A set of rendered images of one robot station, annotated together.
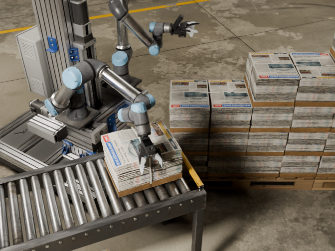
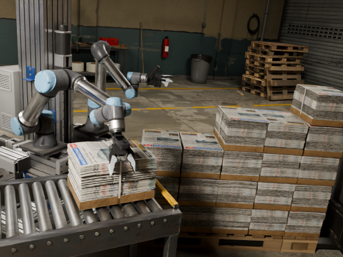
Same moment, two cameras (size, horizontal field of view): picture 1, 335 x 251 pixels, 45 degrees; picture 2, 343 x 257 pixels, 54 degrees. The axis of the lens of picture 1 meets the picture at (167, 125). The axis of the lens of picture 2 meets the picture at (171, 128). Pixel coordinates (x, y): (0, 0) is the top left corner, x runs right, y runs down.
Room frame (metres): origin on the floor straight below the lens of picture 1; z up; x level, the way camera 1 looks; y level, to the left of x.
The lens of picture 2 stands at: (0.10, 0.04, 1.69)
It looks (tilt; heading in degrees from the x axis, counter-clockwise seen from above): 18 degrees down; 353
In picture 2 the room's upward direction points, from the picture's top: 6 degrees clockwise
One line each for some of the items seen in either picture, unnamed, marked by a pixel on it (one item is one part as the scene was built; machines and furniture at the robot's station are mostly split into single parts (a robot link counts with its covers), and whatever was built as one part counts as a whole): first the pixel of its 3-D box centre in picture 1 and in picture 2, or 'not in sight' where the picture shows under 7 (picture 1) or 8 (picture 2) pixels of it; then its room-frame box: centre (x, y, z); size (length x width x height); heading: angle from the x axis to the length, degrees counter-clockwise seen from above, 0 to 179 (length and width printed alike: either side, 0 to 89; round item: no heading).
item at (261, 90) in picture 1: (269, 78); (238, 128); (2.45, -0.73, 0.95); 0.38 x 0.29 x 0.23; 0
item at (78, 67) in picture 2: not in sight; (87, 58); (8.33, 1.26, 0.55); 1.80 x 0.70 x 1.09; 111
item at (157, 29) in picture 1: (156, 28); (134, 77); (2.73, 0.07, 1.21); 0.11 x 0.08 x 0.09; 83
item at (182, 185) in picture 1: (172, 168); (143, 192); (1.73, -0.03, 0.77); 0.47 x 0.05 x 0.05; 21
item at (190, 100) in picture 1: (243, 136); (211, 189); (2.45, -0.60, 0.42); 1.17 x 0.39 x 0.83; 89
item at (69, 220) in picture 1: (63, 199); (10, 211); (1.49, 0.58, 0.77); 0.47 x 0.05 x 0.05; 21
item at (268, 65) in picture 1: (273, 64); (242, 113); (2.44, -0.74, 1.06); 0.37 x 0.29 x 0.01; 0
